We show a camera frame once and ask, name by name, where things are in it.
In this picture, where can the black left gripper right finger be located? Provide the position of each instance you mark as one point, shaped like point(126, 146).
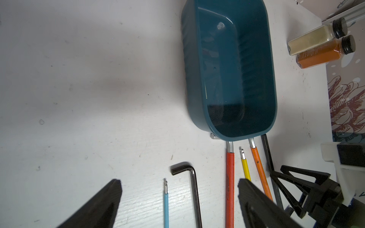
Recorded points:
point(259, 211)

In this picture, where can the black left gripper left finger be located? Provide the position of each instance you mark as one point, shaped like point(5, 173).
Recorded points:
point(100, 211)

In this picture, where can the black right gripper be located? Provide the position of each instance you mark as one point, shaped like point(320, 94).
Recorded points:
point(321, 199)

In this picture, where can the long black hex key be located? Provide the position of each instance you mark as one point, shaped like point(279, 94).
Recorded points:
point(289, 210)

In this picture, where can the orange hex key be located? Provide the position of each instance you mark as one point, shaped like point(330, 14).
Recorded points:
point(260, 169)

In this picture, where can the yellow hex key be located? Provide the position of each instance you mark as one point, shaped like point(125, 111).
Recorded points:
point(245, 164)

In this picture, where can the red hex key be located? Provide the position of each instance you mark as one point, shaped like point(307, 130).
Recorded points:
point(229, 215)

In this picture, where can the short black hex key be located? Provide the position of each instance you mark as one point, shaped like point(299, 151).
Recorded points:
point(187, 167)

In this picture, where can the light blue hex key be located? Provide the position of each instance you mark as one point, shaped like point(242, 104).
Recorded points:
point(165, 205)

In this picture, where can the teal plastic storage box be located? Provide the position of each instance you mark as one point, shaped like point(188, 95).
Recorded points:
point(229, 68)

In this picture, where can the orange spice bottle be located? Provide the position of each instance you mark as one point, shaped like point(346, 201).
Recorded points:
point(327, 52)

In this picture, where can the pale spice bottle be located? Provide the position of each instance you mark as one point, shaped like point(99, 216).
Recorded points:
point(334, 30)

